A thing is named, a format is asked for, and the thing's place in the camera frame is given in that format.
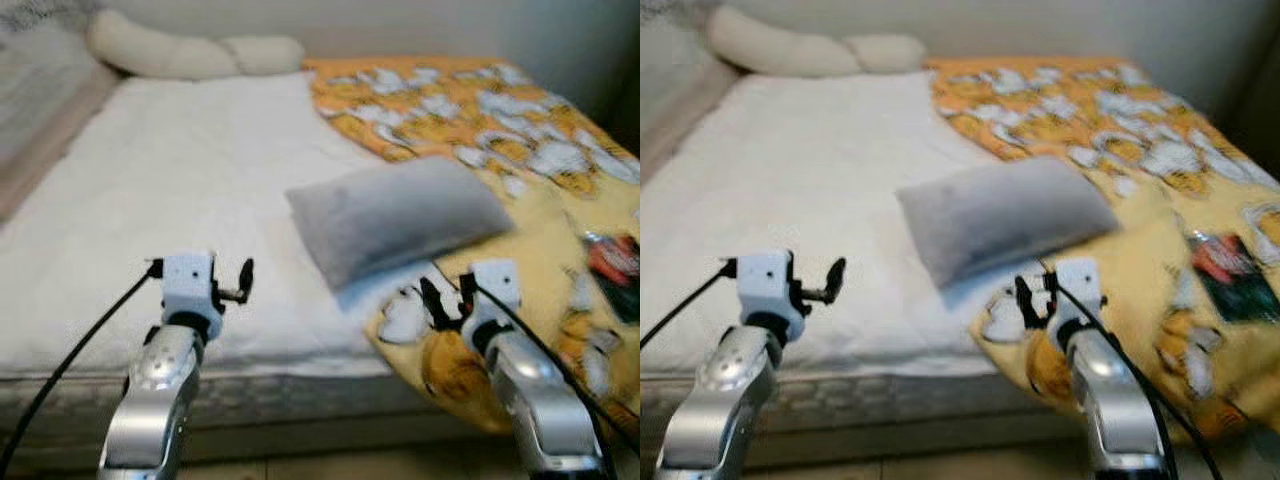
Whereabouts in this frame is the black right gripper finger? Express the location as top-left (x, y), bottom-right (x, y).
top-left (1013, 275), bottom-right (1042, 330)
top-left (418, 276), bottom-right (449, 330)

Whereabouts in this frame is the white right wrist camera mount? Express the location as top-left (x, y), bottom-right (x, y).
top-left (1049, 256), bottom-right (1105, 327)
top-left (467, 259), bottom-right (524, 332)

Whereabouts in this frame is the yellow cartoon print blanket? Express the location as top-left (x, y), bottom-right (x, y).
top-left (302, 56), bottom-right (641, 437)
top-left (925, 56), bottom-right (1280, 442)

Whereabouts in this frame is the grey padded headboard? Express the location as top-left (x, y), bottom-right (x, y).
top-left (0, 0), bottom-right (127, 224)
top-left (640, 0), bottom-right (747, 177)

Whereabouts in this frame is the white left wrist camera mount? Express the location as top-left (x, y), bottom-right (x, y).
top-left (159, 252), bottom-right (219, 320)
top-left (734, 249), bottom-right (799, 320)

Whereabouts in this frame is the dark wooden cabinet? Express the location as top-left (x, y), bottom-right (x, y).
top-left (1224, 58), bottom-right (1280, 183)

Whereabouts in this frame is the long beige bolster pillow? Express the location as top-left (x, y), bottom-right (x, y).
top-left (705, 4), bottom-right (862, 80)
top-left (86, 9), bottom-right (242, 82)

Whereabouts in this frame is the grey rectangular pillow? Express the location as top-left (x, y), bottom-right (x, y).
top-left (894, 154), bottom-right (1122, 292)
top-left (285, 156), bottom-right (517, 292)

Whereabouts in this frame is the small beige pillow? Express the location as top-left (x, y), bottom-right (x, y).
top-left (221, 35), bottom-right (307, 78)
top-left (842, 33), bottom-right (929, 75)

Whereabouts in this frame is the white sheet mattress bed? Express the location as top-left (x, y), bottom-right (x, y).
top-left (640, 68), bottom-right (1280, 443)
top-left (0, 68), bottom-right (641, 443)

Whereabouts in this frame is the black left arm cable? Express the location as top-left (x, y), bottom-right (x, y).
top-left (0, 259), bottom-right (165, 473)
top-left (640, 257), bottom-right (740, 352)

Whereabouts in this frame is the dark red cover book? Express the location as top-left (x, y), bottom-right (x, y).
top-left (584, 231), bottom-right (641, 324)
top-left (1184, 229), bottom-right (1280, 325)

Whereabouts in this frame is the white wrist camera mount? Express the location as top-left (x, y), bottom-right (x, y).
top-left (159, 252), bottom-right (219, 320)
top-left (1049, 256), bottom-right (1105, 327)
top-left (734, 249), bottom-right (799, 320)
top-left (467, 259), bottom-right (524, 332)

